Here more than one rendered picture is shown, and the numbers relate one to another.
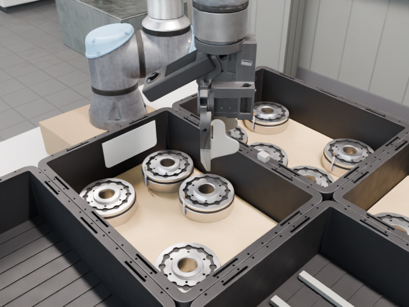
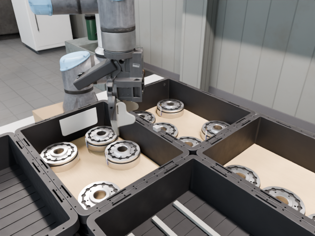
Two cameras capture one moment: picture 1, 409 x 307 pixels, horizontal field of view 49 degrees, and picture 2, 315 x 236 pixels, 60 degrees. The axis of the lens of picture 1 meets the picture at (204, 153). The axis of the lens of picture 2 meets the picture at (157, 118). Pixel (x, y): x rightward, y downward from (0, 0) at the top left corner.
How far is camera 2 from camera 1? 13 cm
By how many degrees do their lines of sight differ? 5
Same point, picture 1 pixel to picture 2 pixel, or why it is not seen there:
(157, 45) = not seen: hidden behind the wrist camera
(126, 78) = not seen: hidden behind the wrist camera
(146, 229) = (81, 173)
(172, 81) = (90, 77)
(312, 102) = (197, 98)
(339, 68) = (234, 86)
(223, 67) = (122, 68)
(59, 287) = (18, 208)
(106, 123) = not seen: hidden behind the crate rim
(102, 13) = (91, 53)
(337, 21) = (231, 58)
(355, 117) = (221, 107)
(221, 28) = (116, 42)
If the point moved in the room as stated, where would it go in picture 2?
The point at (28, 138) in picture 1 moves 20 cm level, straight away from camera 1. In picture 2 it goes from (27, 121) to (26, 103)
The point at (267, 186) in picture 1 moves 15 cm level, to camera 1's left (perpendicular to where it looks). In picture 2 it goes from (159, 146) to (104, 146)
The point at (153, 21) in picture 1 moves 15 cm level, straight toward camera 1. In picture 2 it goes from (101, 49) to (97, 62)
